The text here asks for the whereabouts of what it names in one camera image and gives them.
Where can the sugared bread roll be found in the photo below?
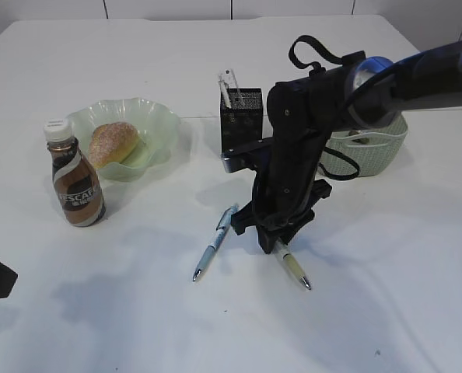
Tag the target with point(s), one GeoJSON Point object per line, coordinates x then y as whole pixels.
{"type": "Point", "coordinates": [112, 143]}

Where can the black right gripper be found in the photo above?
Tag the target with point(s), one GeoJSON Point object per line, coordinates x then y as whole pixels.
{"type": "Point", "coordinates": [278, 216]}

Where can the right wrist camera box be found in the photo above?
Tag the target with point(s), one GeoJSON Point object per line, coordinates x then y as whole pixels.
{"type": "Point", "coordinates": [254, 155]}

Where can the brown paper ball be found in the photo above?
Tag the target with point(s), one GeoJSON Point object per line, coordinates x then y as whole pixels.
{"type": "Point", "coordinates": [358, 137]}

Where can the beige pen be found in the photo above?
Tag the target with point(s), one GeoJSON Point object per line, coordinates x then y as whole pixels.
{"type": "Point", "coordinates": [292, 265]}

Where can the blue grey pen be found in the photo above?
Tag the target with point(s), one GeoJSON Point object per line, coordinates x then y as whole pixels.
{"type": "Point", "coordinates": [221, 230]}

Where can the black mesh pen holder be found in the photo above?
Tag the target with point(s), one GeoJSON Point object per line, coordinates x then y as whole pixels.
{"type": "Point", "coordinates": [243, 122]}

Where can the transparent plastic ruler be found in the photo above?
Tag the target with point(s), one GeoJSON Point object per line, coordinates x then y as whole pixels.
{"type": "Point", "coordinates": [229, 79]}

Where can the green plastic basket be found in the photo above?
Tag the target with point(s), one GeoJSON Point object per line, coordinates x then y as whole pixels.
{"type": "Point", "coordinates": [374, 157]}

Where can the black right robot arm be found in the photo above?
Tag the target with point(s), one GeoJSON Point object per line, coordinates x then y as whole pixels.
{"type": "Point", "coordinates": [358, 93]}

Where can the green wavy glass plate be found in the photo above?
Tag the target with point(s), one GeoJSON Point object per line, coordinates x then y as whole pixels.
{"type": "Point", "coordinates": [156, 125]}

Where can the brown Nescafe coffee bottle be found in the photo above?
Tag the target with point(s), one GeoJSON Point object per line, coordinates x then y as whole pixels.
{"type": "Point", "coordinates": [75, 181]}

